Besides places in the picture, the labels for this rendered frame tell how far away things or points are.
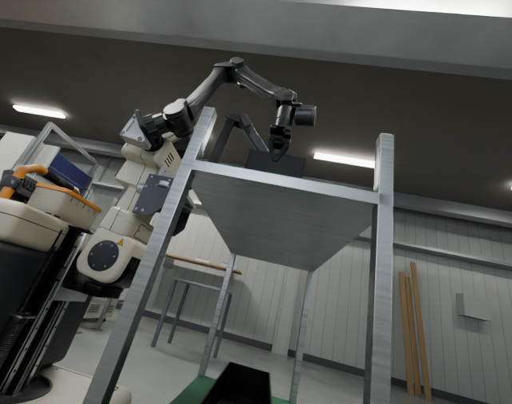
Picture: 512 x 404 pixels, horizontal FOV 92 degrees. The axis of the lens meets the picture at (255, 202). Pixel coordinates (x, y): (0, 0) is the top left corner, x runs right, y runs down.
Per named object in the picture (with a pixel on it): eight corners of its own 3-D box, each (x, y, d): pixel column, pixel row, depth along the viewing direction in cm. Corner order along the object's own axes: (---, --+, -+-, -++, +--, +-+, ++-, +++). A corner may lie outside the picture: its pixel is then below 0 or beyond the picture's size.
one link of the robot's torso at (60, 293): (36, 296, 81) (74, 225, 91) (91, 299, 107) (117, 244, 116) (109, 316, 78) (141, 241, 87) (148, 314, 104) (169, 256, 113)
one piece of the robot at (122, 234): (15, 263, 75) (126, 115, 97) (94, 278, 109) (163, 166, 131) (86, 296, 70) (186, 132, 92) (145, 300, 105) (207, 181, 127)
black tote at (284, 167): (251, 235, 124) (256, 214, 129) (285, 242, 122) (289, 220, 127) (240, 179, 72) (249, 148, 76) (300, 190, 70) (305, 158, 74)
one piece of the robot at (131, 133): (118, 134, 86) (135, 111, 90) (126, 143, 91) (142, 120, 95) (143, 142, 84) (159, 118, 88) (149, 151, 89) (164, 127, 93)
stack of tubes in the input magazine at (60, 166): (80, 196, 294) (90, 177, 304) (44, 175, 247) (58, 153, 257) (70, 195, 295) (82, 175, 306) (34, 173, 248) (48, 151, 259)
